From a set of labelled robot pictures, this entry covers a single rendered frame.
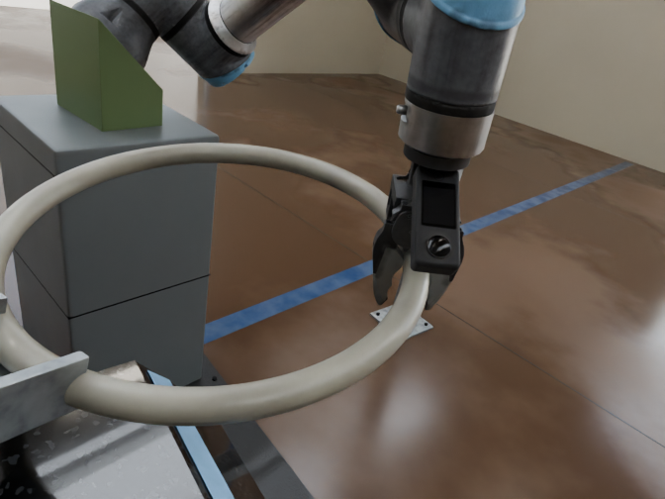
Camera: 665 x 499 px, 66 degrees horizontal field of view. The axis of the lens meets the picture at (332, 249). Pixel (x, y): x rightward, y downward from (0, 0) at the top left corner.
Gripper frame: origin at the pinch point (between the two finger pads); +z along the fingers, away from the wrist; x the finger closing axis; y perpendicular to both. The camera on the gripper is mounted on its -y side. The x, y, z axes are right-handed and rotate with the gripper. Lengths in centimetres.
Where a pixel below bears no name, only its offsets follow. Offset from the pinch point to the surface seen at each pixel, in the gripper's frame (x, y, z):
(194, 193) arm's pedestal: 45, 68, 26
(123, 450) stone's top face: 28.0, -20.0, 5.4
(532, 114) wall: -239, 579, 150
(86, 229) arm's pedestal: 64, 48, 27
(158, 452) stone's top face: 24.8, -19.7, 5.7
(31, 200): 45.2, 2.1, -7.7
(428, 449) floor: -31, 51, 100
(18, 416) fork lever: 31.6, -26.3, -7.3
